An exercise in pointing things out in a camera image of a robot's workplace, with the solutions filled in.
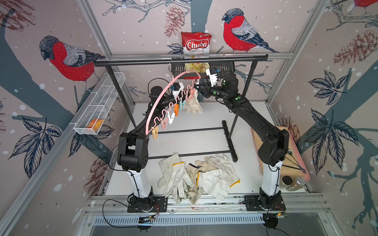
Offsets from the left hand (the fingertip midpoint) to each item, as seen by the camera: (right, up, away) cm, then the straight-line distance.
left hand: (192, 90), depth 79 cm
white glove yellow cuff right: (+14, -51, 0) cm, 53 cm away
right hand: (+1, +2, -2) cm, 3 cm away
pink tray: (+65, -49, +2) cm, 82 cm away
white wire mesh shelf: (-51, -8, -1) cm, 52 cm away
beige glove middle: (+1, -54, -5) cm, 55 cm away
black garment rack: (-31, -16, -6) cm, 36 cm away
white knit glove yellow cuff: (0, -8, +7) cm, 10 cm away
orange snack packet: (-44, -18, -15) cm, 50 cm away
